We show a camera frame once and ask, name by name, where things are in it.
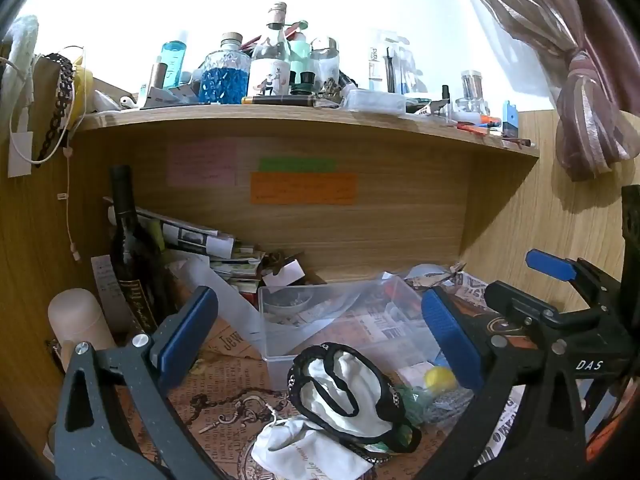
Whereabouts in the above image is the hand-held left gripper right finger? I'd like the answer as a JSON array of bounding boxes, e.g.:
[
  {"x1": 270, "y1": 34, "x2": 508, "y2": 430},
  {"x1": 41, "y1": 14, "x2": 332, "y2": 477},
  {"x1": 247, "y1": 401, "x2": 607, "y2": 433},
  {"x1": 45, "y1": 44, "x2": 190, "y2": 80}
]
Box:
[{"x1": 415, "y1": 287, "x2": 608, "y2": 480}]

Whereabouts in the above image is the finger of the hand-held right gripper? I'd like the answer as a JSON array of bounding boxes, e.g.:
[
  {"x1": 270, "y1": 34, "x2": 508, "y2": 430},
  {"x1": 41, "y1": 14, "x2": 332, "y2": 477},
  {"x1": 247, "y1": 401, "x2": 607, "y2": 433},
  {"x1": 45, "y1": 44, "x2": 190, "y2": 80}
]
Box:
[
  {"x1": 525, "y1": 249, "x2": 601, "y2": 286},
  {"x1": 484, "y1": 280, "x2": 558, "y2": 328}
]

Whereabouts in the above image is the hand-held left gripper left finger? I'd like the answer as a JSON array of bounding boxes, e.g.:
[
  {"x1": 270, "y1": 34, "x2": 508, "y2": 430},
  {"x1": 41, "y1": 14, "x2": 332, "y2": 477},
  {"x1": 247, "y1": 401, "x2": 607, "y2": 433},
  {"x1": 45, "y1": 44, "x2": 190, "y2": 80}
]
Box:
[{"x1": 54, "y1": 286, "x2": 219, "y2": 480}]

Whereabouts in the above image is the white underwear with black trim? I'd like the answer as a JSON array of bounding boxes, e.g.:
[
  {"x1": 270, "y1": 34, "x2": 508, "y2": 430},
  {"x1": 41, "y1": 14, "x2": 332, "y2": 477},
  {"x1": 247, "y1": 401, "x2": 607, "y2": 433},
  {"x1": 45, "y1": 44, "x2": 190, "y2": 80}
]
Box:
[{"x1": 287, "y1": 342, "x2": 422, "y2": 462}]

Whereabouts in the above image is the yellow ball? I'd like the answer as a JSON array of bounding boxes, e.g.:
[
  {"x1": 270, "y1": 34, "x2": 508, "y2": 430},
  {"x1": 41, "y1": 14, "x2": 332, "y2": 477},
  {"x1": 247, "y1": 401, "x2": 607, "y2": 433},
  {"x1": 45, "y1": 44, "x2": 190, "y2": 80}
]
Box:
[{"x1": 424, "y1": 366, "x2": 459, "y2": 394}]

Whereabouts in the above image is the newspaper print brown table mat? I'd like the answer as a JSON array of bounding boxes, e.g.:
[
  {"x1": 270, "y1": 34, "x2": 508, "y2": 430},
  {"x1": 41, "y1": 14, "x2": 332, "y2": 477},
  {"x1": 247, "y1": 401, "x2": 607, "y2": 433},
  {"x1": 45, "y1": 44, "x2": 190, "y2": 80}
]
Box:
[{"x1": 165, "y1": 270, "x2": 556, "y2": 480}]

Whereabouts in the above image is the dark wine bottle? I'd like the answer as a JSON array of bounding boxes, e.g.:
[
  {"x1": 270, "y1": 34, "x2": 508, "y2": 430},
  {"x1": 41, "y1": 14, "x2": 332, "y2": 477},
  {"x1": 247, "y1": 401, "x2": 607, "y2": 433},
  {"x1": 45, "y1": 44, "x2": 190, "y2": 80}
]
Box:
[{"x1": 108, "y1": 165, "x2": 173, "y2": 333}]

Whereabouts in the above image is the pile of rolled papers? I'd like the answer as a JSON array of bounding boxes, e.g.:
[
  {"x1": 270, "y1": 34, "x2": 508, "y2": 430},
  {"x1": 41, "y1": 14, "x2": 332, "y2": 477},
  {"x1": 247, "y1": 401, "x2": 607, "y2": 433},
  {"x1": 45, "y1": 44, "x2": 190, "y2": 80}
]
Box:
[{"x1": 103, "y1": 196, "x2": 267, "y2": 291}]

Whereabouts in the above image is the clear plastic storage box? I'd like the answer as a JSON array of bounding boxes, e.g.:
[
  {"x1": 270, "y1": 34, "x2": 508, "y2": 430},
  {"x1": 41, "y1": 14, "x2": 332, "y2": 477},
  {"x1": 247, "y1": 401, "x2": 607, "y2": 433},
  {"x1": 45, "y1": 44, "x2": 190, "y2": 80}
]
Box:
[{"x1": 257, "y1": 276, "x2": 453, "y2": 392}]

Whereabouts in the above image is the beige cylinder bottle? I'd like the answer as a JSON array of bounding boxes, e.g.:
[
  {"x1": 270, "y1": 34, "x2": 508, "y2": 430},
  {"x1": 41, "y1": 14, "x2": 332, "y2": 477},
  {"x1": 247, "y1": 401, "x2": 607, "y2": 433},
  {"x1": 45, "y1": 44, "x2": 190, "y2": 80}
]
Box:
[{"x1": 47, "y1": 287, "x2": 117, "y2": 368}]

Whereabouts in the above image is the small white card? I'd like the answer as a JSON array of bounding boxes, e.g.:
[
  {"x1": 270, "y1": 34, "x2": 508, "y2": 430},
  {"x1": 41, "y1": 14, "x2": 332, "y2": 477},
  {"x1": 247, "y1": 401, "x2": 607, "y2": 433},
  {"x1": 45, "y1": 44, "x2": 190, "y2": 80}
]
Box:
[{"x1": 262, "y1": 258, "x2": 306, "y2": 289}]

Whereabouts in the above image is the blue stamp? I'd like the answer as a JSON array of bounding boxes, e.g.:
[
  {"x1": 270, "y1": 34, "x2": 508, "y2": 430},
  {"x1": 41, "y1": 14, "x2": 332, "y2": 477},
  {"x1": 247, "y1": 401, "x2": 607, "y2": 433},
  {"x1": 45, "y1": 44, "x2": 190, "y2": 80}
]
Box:
[{"x1": 502, "y1": 100, "x2": 520, "y2": 136}]

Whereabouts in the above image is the white cloth pouch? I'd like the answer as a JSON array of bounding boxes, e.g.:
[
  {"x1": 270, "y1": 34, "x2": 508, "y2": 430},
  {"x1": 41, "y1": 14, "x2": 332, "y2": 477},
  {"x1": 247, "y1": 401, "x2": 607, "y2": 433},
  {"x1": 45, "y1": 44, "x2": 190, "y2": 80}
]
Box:
[{"x1": 251, "y1": 419, "x2": 375, "y2": 480}]

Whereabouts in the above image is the pink sticky note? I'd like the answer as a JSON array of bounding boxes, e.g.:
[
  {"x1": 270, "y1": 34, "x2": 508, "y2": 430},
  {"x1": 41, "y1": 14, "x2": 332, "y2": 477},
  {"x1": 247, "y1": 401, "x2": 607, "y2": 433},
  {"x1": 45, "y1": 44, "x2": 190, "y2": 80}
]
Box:
[{"x1": 167, "y1": 141, "x2": 239, "y2": 186}]

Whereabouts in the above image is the orange sticky note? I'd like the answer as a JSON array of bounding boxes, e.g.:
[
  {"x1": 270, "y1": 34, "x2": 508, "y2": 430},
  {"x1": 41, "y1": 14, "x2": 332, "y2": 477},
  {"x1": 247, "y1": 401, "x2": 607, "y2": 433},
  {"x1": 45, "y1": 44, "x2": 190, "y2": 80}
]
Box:
[{"x1": 249, "y1": 172, "x2": 359, "y2": 206}]

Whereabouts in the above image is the small glass jar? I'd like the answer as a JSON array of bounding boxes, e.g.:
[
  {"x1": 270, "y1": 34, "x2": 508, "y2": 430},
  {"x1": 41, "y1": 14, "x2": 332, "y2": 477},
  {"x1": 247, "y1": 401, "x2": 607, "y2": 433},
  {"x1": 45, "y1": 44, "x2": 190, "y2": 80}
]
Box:
[{"x1": 457, "y1": 70, "x2": 490, "y2": 114}]

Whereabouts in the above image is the green sticky note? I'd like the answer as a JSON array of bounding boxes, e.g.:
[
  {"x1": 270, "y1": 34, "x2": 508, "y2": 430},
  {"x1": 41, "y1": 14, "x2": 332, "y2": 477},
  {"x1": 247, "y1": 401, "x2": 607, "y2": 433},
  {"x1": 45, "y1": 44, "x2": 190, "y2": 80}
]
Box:
[{"x1": 258, "y1": 157, "x2": 339, "y2": 173}]

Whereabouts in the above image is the mauve curtain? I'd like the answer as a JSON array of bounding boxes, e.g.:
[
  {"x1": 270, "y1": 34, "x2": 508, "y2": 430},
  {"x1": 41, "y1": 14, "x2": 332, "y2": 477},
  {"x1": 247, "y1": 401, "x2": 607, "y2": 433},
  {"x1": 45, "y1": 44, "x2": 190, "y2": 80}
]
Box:
[{"x1": 452, "y1": 0, "x2": 640, "y2": 182}]

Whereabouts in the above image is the wooden desk shelf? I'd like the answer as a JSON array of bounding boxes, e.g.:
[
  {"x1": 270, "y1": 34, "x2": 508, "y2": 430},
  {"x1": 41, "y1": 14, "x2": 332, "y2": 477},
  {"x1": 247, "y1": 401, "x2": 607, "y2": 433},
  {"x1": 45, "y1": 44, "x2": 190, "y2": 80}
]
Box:
[{"x1": 65, "y1": 101, "x2": 542, "y2": 286}]

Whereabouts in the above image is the clear plastic case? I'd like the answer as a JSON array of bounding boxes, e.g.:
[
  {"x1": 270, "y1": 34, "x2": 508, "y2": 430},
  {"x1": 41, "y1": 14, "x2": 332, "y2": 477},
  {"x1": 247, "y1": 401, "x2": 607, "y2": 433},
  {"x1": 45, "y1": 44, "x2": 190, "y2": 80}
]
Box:
[{"x1": 344, "y1": 88, "x2": 407, "y2": 113}]

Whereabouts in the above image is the white paper tag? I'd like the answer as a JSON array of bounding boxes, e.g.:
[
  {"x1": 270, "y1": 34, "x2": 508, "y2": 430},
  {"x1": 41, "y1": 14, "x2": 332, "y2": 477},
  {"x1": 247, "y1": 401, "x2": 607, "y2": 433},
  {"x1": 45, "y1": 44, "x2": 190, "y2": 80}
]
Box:
[{"x1": 7, "y1": 132, "x2": 34, "y2": 179}]

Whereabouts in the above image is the brown pen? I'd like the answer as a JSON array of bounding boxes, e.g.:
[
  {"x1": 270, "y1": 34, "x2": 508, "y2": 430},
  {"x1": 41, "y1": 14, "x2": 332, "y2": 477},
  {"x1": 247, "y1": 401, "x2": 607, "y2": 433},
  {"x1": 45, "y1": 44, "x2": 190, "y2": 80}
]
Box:
[{"x1": 242, "y1": 94, "x2": 316, "y2": 108}]

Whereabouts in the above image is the clear pen package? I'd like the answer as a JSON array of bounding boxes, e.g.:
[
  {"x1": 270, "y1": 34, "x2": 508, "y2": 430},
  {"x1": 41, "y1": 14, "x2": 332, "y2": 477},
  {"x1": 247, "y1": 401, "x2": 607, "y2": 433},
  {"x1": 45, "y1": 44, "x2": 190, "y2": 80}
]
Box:
[{"x1": 369, "y1": 29, "x2": 417, "y2": 95}]

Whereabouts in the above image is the glass bottle with blue beads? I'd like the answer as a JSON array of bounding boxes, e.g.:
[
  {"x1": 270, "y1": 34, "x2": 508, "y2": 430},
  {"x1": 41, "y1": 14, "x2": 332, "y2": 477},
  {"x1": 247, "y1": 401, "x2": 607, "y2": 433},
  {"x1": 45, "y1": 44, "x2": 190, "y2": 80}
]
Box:
[{"x1": 199, "y1": 32, "x2": 252, "y2": 105}]

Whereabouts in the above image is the black lace band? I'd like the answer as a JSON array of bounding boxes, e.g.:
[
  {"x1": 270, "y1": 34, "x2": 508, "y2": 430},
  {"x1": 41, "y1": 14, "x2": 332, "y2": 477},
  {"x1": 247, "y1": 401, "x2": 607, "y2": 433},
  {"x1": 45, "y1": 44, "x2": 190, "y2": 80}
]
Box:
[{"x1": 31, "y1": 52, "x2": 77, "y2": 164}]

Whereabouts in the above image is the yellow object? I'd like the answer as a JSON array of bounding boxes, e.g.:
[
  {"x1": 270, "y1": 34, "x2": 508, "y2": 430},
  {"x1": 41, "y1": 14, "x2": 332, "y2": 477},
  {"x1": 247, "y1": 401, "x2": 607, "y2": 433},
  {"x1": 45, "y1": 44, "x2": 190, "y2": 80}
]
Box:
[{"x1": 73, "y1": 62, "x2": 95, "y2": 128}]

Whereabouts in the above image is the clear bottle with blue liquid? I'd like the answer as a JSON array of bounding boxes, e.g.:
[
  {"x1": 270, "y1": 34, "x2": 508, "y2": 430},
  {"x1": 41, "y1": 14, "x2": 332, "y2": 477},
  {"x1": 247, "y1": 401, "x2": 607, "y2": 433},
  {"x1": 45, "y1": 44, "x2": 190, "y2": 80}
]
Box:
[{"x1": 160, "y1": 30, "x2": 191, "y2": 89}]

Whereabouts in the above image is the tall clear bottle white label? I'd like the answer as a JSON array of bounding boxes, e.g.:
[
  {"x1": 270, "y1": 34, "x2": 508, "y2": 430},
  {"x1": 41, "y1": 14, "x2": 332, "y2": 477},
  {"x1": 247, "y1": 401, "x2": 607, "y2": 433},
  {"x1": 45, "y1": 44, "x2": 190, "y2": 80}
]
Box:
[{"x1": 248, "y1": 2, "x2": 293, "y2": 97}]

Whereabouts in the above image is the mint green bottle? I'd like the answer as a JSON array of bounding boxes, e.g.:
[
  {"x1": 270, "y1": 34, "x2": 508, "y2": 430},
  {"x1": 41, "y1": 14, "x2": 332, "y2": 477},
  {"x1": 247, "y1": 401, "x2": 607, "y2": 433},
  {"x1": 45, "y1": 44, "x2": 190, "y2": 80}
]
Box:
[{"x1": 288, "y1": 31, "x2": 311, "y2": 77}]

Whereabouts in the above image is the clear glass bottle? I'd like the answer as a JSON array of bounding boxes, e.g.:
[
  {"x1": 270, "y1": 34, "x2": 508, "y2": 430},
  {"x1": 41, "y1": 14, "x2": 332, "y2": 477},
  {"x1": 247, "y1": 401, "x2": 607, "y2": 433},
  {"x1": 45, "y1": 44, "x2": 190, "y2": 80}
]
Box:
[{"x1": 309, "y1": 36, "x2": 342, "y2": 87}]

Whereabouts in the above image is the white net cloth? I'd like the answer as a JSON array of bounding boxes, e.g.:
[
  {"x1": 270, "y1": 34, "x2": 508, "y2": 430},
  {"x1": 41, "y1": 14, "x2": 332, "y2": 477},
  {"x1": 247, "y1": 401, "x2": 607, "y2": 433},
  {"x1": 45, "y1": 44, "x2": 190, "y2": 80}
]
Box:
[{"x1": 0, "y1": 14, "x2": 40, "y2": 128}]

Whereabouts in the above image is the white cable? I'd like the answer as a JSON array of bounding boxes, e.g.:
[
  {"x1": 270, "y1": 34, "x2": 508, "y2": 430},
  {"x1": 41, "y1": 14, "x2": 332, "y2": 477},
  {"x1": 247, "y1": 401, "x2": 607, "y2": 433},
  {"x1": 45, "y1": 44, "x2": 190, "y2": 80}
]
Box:
[{"x1": 9, "y1": 46, "x2": 87, "y2": 263}]

